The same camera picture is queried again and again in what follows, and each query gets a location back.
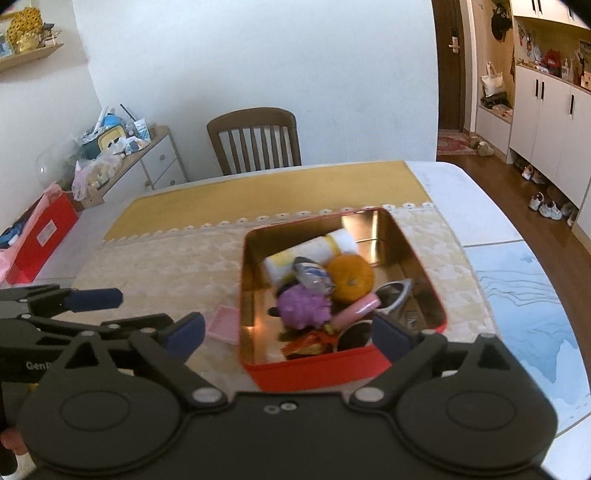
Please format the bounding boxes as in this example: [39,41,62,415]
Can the cream lace tablecloth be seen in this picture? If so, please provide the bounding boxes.
[71,200,497,370]

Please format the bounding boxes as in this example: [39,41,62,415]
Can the small white drawer cabinet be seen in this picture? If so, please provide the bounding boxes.
[85,126,189,208]

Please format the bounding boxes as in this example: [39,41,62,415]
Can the pink card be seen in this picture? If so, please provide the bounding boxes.
[205,305,241,344]

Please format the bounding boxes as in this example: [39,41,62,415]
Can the wooden wall shelf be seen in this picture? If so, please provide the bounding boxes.
[0,41,65,72]

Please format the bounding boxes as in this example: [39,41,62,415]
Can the person's left hand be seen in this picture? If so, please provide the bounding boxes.
[0,427,29,468]

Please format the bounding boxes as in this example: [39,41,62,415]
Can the red tin box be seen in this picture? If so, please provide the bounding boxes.
[239,207,448,394]

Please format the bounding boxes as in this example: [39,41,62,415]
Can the white sunglasses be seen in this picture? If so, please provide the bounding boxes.
[336,278,414,354]

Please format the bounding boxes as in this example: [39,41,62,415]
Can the clear plastic bag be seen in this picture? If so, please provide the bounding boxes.
[71,154,123,201]

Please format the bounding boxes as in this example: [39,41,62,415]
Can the white cabinet with black handles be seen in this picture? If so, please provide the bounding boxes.
[508,65,591,208]

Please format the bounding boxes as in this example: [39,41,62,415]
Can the blue map table mat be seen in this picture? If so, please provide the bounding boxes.
[463,240,591,437]

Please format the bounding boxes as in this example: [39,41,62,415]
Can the white upper wall cabinet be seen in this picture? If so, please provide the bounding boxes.
[512,0,591,26]

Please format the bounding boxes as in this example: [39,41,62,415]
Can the teal yellow toy box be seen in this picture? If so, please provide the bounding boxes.
[83,115,127,160]

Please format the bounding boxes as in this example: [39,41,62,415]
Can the white tote bag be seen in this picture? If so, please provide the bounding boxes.
[481,62,506,97]

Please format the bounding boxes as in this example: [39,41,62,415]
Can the pink tube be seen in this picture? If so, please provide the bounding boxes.
[330,295,382,329]

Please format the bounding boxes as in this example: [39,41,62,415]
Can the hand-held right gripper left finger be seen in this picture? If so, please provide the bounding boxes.
[62,313,228,411]

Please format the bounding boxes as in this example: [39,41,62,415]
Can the yellow table runner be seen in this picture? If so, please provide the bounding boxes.
[102,160,434,245]

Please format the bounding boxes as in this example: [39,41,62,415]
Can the white sneakers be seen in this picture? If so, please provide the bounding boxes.
[529,191,564,221]

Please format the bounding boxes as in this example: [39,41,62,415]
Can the red orange snack wrapper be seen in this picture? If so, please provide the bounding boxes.
[283,329,338,358]

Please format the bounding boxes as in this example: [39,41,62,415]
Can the gold ornament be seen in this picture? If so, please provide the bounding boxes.
[7,7,47,51]

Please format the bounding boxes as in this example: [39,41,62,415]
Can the purple plush toy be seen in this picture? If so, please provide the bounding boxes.
[270,282,334,330]

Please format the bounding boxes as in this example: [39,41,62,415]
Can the wooden chair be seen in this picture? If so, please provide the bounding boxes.
[206,107,303,177]

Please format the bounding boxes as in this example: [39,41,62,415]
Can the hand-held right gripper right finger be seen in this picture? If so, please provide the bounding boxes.
[350,315,517,411]

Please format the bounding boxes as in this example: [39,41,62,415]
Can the white low bench cabinet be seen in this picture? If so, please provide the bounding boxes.
[475,104,513,155]

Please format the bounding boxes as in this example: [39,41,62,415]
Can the orange fruit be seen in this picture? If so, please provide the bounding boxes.
[327,255,376,303]

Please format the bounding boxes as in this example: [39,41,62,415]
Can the brown wooden door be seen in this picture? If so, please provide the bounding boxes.
[434,0,467,132]

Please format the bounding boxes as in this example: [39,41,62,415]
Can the white yellow bottle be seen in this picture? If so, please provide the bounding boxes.
[264,229,359,287]

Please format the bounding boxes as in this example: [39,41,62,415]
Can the red cardboard box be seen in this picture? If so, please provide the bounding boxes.
[0,182,79,284]

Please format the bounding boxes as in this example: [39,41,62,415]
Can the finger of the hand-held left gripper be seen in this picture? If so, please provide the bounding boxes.
[0,313,177,346]
[0,285,124,320]

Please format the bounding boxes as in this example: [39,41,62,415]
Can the dark hanging bag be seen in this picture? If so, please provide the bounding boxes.
[490,2,513,42]

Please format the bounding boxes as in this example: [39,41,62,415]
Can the patterned red rug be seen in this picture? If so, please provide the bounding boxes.
[436,134,478,157]

